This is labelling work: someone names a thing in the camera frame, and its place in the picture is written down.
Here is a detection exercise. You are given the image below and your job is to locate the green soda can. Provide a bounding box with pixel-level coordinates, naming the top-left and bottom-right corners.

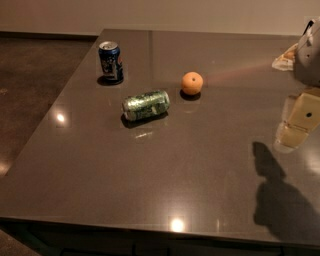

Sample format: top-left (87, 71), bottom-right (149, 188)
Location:
top-left (122, 90), bottom-right (170, 122)

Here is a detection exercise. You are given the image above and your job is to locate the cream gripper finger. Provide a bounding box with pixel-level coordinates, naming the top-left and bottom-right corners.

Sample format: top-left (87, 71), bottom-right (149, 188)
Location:
top-left (275, 91), bottom-right (320, 150)

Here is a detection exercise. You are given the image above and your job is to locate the orange fruit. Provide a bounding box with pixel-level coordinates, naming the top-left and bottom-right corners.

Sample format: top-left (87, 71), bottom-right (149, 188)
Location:
top-left (181, 72), bottom-right (203, 96)

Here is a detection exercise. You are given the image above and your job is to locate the crumpled snack wrapper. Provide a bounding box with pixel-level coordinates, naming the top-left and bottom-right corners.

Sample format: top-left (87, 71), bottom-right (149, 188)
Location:
top-left (272, 43), bottom-right (298, 71)

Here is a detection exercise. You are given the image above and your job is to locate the blue soda can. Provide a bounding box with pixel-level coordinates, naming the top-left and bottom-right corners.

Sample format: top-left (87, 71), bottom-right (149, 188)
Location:
top-left (98, 41), bottom-right (124, 84)

